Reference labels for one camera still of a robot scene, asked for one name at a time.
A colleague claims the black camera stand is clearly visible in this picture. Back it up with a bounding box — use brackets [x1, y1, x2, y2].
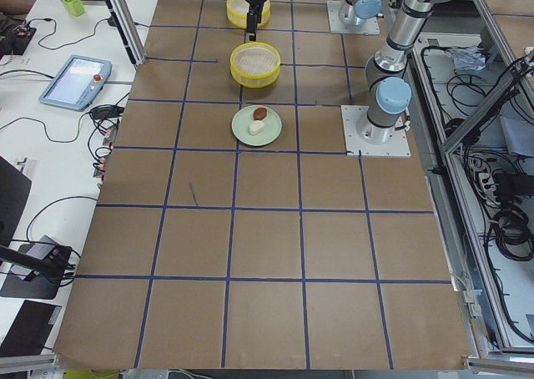
[1, 236, 73, 300]

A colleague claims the black laptop corner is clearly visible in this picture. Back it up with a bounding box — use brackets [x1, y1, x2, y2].
[0, 158, 32, 246]

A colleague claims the aluminium frame post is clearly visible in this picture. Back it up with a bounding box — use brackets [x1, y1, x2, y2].
[104, 0, 146, 66]

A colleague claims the crumpled white paper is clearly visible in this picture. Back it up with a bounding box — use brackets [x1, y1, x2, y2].
[448, 46, 486, 71]

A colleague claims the black cable bundle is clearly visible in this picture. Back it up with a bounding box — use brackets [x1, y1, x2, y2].
[462, 144, 534, 263]

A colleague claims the aluminium cable tray frame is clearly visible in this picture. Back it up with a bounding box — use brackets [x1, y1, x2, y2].
[413, 0, 533, 361]

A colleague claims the black usb hub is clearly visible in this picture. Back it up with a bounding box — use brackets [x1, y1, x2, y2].
[89, 104, 124, 120]

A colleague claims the light green plate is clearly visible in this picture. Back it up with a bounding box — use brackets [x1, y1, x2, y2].
[231, 105, 282, 147]

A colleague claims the brown bun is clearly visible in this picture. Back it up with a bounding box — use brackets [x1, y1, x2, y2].
[253, 107, 268, 121]

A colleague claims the white bun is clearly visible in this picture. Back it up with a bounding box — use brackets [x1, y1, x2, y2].
[248, 120, 265, 136]

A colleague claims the blue teach pendant tablet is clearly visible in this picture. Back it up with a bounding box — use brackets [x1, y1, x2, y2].
[38, 55, 113, 111]

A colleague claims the small black electronics box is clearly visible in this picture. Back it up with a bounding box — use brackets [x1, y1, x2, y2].
[1, 25, 37, 56]

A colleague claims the yellow steamer basket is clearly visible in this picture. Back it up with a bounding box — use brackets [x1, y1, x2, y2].
[229, 42, 281, 88]
[226, 0, 271, 28]

